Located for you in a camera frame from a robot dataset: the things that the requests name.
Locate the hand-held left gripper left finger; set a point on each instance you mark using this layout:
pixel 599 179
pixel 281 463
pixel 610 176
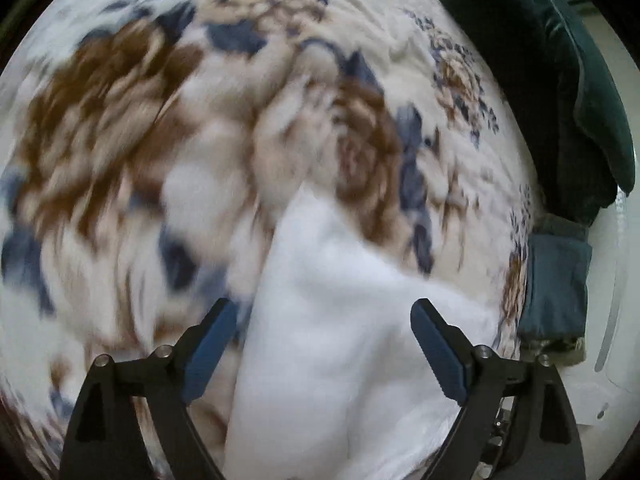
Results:
pixel 207 352

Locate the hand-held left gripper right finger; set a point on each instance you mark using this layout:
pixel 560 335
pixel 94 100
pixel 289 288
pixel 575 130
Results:
pixel 440 355

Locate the white pants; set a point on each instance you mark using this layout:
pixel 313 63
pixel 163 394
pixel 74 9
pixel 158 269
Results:
pixel 325 335

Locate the folded teal cloth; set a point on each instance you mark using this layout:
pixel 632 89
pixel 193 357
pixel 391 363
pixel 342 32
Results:
pixel 555 285

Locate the grey folded cloth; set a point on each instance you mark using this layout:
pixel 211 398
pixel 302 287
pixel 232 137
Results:
pixel 560 225

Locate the white bed headboard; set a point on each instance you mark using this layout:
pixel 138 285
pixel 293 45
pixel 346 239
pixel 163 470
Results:
pixel 620 310

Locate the floral bed quilt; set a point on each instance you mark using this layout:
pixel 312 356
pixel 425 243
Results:
pixel 125 135

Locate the dark green pillow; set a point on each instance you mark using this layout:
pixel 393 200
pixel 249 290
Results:
pixel 540 60

